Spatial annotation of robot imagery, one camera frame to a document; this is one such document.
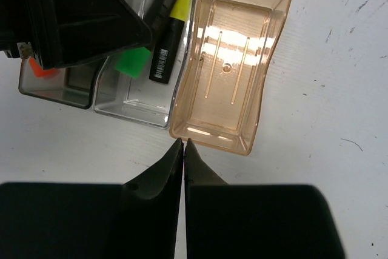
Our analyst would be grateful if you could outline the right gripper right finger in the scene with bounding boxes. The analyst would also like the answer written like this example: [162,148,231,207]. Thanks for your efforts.
[184,141,346,258]

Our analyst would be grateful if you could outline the amber transparent tray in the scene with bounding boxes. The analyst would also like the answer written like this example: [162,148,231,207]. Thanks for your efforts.
[169,0,292,155]

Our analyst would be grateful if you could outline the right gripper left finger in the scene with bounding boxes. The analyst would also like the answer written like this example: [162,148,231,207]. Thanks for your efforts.
[1,140,183,258]

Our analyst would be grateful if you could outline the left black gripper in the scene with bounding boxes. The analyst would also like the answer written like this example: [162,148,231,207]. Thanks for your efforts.
[1,0,152,70]

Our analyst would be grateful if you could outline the grey transparent tray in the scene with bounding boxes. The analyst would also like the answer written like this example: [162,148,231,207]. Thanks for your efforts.
[18,58,106,109]

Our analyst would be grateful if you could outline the green highlighter marker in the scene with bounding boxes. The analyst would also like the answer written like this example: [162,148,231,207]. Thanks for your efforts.
[115,47,151,79]

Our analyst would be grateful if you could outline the clear transparent tray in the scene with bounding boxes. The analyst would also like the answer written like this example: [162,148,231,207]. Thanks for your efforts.
[93,0,195,129]

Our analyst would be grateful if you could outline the orange highlighter marker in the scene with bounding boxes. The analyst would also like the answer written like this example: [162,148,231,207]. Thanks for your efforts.
[28,57,59,78]

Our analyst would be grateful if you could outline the yellow highlighter marker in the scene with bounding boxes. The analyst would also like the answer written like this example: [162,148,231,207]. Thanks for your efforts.
[149,0,190,84]

